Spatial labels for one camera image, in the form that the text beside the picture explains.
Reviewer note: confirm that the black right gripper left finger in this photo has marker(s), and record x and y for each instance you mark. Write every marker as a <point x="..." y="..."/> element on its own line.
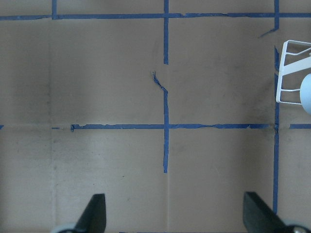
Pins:
<point x="93" y="218"/>

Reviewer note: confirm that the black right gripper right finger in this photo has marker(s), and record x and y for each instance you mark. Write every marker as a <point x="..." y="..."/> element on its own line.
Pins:
<point x="258" y="217"/>

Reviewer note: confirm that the pale blue plastic cup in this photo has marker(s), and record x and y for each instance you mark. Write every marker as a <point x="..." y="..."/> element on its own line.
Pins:
<point x="305" y="93"/>

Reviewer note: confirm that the white wire cup rack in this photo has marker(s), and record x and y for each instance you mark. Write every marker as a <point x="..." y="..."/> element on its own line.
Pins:
<point x="293" y="67"/>

